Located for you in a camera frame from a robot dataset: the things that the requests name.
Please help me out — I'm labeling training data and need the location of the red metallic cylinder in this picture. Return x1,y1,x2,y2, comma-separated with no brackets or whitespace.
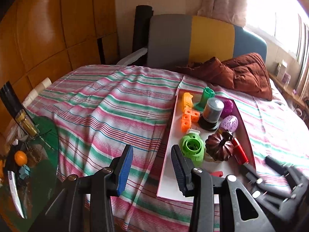
232,138,249,165

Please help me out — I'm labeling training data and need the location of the green white plug-in device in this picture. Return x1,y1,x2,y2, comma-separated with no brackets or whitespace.
179,129,205,166

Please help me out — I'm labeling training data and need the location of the brown pumpkin figure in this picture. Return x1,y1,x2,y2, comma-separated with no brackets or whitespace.
205,131,234,161

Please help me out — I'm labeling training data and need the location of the orange cube block cluster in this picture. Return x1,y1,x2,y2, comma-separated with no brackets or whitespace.
181,107,200,132

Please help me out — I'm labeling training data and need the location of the clear jar with black lid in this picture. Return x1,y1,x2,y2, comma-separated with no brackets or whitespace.
198,97,224,131

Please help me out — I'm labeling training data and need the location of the lilac egg-shaped case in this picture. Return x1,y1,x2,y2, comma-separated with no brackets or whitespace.
219,115,239,133

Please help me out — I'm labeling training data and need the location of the yellow orange plastic comb piece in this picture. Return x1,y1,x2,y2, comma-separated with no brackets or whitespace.
181,92,194,108

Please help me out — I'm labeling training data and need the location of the magenta perforated stand piece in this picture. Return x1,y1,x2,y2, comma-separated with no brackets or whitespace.
221,99,234,119

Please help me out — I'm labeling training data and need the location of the green plastic stand piece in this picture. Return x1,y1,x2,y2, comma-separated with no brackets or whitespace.
194,87,215,112

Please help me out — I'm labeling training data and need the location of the red puzzle piece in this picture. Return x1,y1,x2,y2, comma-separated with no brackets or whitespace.
210,171,224,177

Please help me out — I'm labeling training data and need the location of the white tray with pink rim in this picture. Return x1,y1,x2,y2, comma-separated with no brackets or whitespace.
156,86,257,204

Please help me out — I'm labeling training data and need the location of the striped pink green bedsheet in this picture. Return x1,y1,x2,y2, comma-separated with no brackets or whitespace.
27,65,308,231

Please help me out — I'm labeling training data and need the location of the wooden side shelf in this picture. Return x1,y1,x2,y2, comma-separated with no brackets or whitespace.
268,72,308,111

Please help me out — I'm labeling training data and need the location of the green glass side table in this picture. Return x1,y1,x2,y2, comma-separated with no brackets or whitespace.
1,116,59,231

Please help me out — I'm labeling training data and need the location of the white box on shelf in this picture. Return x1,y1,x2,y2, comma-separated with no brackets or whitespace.
276,60,288,81

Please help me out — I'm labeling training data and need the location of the rust brown quilted blanket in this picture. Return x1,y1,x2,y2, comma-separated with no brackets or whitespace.
175,52,273,101

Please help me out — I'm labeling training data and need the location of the orange fruit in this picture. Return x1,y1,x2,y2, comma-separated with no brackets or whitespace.
14,150,28,166

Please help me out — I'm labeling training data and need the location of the grey yellow blue headboard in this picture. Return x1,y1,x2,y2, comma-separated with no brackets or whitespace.
146,14,267,70

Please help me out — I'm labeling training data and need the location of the beige curtain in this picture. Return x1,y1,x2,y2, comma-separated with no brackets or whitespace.
197,0,247,27

